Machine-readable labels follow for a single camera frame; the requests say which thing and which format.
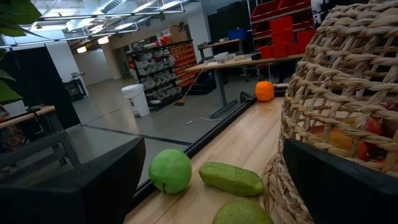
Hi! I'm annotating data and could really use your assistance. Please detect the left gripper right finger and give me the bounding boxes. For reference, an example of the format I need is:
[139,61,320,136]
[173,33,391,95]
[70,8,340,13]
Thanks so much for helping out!
[282,138,398,224]

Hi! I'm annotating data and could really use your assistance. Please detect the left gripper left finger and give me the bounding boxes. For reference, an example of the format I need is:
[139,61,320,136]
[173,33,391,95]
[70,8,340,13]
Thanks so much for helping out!
[0,136,146,224]

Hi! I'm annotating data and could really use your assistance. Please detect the red yellow mango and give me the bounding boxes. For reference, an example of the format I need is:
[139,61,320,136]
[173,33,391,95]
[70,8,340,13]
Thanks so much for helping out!
[310,123,373,162]

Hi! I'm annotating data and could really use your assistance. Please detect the red brown apple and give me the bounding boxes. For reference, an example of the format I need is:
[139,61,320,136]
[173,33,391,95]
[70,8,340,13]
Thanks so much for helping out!
[365,116,384,136]

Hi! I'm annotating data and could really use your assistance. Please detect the green pear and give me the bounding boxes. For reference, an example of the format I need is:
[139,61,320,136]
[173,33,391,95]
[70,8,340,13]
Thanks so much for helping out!
[211,199,274,224]

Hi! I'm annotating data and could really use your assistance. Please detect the green cucumber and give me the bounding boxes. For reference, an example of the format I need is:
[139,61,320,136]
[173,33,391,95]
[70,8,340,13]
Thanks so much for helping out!
[198,161,265,197]

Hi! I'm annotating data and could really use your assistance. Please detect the orange fruit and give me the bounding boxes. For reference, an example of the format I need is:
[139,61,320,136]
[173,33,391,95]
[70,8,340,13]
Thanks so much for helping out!
[255,80,275,103]

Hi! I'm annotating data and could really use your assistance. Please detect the woven straw basket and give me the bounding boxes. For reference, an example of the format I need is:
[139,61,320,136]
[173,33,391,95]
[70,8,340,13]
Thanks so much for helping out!
[261,0,398,224]

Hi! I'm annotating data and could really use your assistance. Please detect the wooden top workbench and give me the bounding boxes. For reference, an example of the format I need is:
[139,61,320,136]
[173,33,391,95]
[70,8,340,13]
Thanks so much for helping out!
[0,105,83,175]

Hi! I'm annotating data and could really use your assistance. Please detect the green apple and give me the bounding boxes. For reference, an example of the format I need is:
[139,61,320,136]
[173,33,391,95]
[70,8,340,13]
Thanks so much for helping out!
[148,148,193,195]

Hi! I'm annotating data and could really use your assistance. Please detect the black equipment cart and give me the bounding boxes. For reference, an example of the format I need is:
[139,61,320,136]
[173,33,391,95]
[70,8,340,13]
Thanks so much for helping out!
[63,72,90,100]

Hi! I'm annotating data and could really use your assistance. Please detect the white trash bin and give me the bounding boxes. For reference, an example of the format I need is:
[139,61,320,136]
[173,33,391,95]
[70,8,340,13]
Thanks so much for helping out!
[121,83,150,118]

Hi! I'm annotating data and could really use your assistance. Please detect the broom orange head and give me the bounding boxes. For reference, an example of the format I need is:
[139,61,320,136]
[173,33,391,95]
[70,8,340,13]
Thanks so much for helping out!
[174,70,205,107]

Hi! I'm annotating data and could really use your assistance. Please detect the shelf with grey bins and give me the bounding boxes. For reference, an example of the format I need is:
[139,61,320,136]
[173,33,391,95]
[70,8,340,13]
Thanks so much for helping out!
[126,46,184,111]

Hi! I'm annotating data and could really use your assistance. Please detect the wooden desk grey legs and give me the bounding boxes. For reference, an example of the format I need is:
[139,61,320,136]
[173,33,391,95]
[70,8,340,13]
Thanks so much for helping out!
[185,53,307,119]

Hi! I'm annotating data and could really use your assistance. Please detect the rack with orange bins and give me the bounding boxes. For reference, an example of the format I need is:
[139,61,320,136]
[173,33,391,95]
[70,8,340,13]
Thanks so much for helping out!
[167,42,200,90]

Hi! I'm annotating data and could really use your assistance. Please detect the shelf with red bins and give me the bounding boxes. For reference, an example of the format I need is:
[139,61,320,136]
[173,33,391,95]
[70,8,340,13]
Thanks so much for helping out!
[248,0,318,60]

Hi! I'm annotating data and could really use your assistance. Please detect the blue bin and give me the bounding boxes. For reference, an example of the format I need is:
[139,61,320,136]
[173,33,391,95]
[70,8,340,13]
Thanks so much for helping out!
[226,27,249,40]

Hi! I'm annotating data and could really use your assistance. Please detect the cardboard box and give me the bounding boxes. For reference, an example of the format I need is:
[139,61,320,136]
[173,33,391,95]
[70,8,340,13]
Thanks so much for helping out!
[169,24,189,43]

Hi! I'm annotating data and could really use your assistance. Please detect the green leafy plant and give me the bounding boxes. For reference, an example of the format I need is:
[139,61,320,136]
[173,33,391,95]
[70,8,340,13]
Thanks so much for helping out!
[0,0,43,105]

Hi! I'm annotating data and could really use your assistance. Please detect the white cable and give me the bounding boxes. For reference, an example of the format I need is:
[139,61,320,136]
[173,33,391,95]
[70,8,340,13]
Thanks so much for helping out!
[185,116,223,126]

